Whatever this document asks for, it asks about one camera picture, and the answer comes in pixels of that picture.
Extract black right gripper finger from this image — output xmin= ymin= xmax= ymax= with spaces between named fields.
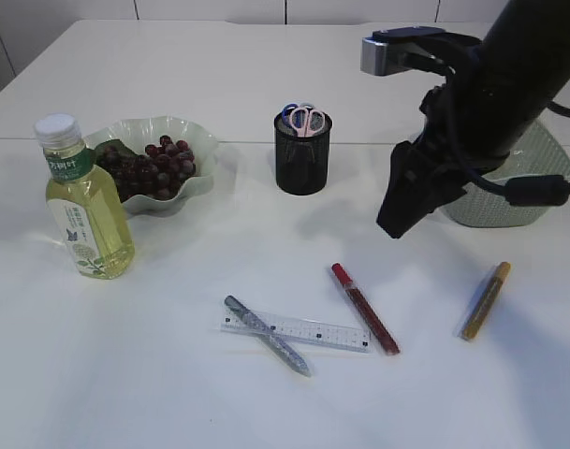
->
xmin=376 ymin=186 xmax=442 ymax=239

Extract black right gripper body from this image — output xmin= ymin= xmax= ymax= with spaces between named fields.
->
xmin=390 ymin=84 xmax=504 ymax=206

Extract pink scissors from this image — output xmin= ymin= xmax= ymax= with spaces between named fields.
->
xmin=288 ymin=107 xmax=326 ymax=138

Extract clear plastic ruler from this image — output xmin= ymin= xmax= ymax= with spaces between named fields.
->
xmin=221 ymin=311 xmax=373 ymax=353

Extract blue scissors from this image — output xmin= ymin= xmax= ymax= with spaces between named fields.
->
xmin=281 ymin=102 xmax=314 ymax=125

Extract purple grape bunch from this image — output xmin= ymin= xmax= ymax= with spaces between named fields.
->
xmin=94 ymin=135 xmax=197 ymax=203

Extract green tea bottle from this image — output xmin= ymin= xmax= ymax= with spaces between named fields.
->
xmin=34 ymin=113 xmax=135 ymax=280

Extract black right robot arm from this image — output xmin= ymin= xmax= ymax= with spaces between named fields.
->
xmin=361 ymin=1 xmax=570 ymax=239

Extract green woven plastic basket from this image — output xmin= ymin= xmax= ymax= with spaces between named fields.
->
xmin=443 ymin=121 xmax=570 ymax=228

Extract black mesh pen holder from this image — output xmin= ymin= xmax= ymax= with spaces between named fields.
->
xmin=273 ymin=113 xmax=332 ymax=196

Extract red glitter pen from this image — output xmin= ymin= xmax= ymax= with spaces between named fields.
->
xmin=331 ymin=263 xmax=401 ymax=355

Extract gold glitter pen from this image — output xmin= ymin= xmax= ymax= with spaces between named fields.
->
xmin=460 ymin=261 xmax=511 ymax=341

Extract grey glitter pen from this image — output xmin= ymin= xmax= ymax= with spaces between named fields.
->
xmin=225 ymin=296 xmax=312 ymax=378

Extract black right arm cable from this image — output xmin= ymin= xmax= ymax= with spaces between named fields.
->
xmin=419 ymin=36 xmax=570 ymax=208

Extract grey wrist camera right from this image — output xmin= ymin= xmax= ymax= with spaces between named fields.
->
xmin=360 ymin=26 xmax=453 ymax=77

